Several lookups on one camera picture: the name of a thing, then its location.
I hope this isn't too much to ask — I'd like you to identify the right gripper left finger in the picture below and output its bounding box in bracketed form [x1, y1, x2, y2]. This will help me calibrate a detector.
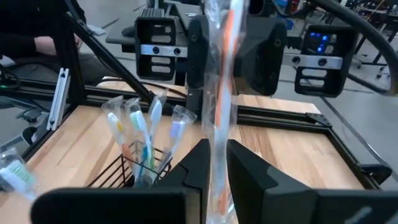
[30, 138, 211, 224]

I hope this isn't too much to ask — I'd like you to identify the blue toothbrush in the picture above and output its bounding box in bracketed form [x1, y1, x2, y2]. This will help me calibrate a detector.
[146, 89, 169, 147]

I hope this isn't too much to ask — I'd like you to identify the person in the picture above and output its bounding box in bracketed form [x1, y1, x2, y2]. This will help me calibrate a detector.
[0, 0, 121, 85]

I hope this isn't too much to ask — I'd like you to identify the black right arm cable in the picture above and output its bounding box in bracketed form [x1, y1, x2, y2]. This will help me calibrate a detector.
[310, 0, 398, 96]

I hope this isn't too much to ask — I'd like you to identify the person's hand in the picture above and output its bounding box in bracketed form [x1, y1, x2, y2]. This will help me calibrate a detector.
[33, 35, 83, 57]

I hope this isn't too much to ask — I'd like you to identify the orange toothbrush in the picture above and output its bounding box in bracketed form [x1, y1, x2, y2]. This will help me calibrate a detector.
[201, 0, 249, 224]
[101, 95, 137, 181]

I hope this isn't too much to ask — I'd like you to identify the orange-white toothbrush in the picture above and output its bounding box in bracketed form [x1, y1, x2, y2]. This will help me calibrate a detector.
[124, 96, 156, 187]

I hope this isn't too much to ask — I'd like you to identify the black aluminium table frame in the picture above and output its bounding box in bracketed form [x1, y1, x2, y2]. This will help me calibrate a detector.
[0, 0, 393, 190]

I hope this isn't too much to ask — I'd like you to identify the grey office chair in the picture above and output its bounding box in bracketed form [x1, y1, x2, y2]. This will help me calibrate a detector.
[0, 93, 47, 147]

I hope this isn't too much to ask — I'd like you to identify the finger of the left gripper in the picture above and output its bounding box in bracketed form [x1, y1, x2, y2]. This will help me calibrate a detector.
[185, 14, 211, 90]
[234, 17, 289, 96]

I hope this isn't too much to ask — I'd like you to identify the black wire caddy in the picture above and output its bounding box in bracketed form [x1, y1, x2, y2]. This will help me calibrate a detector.
[86, 140, 174, 189]

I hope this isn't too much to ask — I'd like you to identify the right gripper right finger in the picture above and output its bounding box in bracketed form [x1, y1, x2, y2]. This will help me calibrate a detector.
[226, 139, 398, 224]

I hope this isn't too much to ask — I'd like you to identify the silver frame bracket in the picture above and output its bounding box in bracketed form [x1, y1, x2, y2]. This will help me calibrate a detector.
[45, 67, 72, 132]

